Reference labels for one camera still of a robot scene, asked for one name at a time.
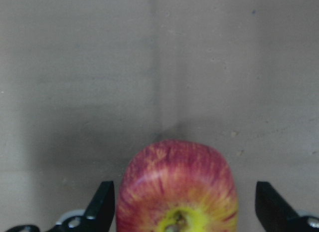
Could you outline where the red yellow apple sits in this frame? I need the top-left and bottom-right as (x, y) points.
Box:
(116, 140), (238, 232)

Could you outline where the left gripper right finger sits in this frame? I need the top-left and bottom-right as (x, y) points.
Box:
(255, 181), (319, 232)

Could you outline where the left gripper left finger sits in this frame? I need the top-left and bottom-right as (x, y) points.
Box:
(4, 180), (116, 232)

